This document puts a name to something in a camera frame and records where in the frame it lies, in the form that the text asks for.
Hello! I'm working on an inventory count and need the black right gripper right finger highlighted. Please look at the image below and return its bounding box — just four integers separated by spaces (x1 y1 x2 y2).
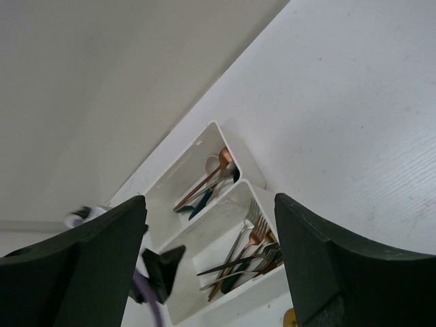
275 193 435 326

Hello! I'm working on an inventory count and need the white fork container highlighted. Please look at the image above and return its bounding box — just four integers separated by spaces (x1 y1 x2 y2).
161 179 284 326

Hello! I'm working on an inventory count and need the copper spoon long handle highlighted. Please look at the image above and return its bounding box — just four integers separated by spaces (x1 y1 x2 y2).
173 146 234 211

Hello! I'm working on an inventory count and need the gold spoon green handle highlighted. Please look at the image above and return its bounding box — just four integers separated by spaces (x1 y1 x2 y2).
176 187 214 220
185 162 236 206

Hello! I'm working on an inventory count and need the beige ceramic spoon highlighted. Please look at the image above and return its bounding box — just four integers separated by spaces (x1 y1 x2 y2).
205 155 220 175

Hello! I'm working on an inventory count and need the white spoon container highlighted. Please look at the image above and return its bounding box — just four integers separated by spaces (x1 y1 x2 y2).
145 121 266 249

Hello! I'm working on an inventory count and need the black round spoon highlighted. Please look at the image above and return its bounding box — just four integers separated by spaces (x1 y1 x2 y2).
232 168 240 183

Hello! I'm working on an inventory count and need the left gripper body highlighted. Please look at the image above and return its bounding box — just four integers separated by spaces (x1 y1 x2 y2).
129 245 186 304

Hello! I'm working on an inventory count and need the rose gold fork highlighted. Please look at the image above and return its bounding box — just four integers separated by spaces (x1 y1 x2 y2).
208 215 268 302

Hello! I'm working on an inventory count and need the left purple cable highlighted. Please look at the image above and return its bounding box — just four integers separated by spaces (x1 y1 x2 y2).
132 270 168 327

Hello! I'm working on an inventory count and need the green-handled gold fork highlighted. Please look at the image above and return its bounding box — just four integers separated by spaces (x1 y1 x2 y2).
220 231 279 294

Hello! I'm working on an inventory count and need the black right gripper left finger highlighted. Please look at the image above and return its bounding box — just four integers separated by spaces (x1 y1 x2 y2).
1 196 146 326

